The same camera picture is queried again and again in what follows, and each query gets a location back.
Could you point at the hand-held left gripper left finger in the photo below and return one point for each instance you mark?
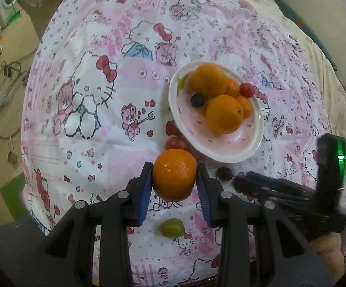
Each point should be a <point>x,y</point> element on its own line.
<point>145,194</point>

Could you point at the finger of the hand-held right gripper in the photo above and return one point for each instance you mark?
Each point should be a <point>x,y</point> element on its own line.
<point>262,179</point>
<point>250,189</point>

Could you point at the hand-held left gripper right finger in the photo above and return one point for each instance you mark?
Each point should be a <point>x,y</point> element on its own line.
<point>204,197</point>

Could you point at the medium tangerine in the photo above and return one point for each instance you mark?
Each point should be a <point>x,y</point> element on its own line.
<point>174,173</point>

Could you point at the pink strawberry-print plate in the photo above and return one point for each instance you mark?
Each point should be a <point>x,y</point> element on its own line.
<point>232,143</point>

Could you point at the small tangerine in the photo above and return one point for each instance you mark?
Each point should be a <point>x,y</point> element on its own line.
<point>233,89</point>
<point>247,107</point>

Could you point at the large orange with navel mark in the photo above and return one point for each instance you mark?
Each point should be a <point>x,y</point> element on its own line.
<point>222,116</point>

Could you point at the red cherry tomato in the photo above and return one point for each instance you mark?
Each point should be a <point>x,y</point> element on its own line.
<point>247,90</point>
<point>176,144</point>

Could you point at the dark purple cherry tomato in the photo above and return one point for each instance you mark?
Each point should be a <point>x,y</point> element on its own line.
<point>197,99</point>
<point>223,174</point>

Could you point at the person's right forearm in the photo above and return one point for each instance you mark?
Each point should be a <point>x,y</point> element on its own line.
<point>328,260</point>

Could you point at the green cherry tomato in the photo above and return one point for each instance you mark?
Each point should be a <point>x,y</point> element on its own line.
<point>172,228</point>

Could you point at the brown round floor object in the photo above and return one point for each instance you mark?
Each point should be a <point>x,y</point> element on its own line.
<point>11,157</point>

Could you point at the pink cartoon-cat printed blanket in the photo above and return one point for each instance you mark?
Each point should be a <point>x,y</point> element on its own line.
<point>101,36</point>

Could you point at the teal mattress edge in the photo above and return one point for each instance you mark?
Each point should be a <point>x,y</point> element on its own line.
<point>292,9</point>

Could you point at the green dustpan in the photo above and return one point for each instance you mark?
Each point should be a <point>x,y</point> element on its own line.
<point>13,17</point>

